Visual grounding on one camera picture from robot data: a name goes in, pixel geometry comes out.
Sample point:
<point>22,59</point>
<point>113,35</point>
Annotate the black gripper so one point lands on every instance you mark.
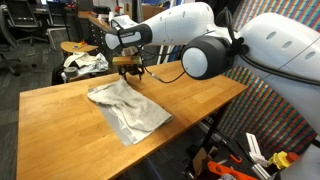
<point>132,69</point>

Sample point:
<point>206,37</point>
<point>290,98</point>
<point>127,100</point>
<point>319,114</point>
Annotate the white cloth towel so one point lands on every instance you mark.
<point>137,116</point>

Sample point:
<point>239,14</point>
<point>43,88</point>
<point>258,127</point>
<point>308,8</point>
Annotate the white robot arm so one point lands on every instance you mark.
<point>284,53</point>

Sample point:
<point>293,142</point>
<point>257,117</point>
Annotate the crumpled white cloth pile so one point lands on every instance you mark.
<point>87,63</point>

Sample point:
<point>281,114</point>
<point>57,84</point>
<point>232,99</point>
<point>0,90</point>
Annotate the small round wooden table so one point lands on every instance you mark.
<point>72,47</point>

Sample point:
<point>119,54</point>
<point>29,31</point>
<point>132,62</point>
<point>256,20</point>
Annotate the black office chair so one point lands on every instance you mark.
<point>22,17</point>

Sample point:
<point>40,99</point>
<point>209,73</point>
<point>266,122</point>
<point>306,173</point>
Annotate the yellow green toy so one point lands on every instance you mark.
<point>279,160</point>

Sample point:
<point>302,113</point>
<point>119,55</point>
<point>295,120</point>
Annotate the grey duct tape roll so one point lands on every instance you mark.
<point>71,72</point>

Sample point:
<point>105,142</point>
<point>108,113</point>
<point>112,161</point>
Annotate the black table leg frame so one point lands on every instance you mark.
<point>216,117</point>

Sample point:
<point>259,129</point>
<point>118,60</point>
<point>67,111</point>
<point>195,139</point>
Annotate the white plastic bracket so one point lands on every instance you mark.
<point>255,152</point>

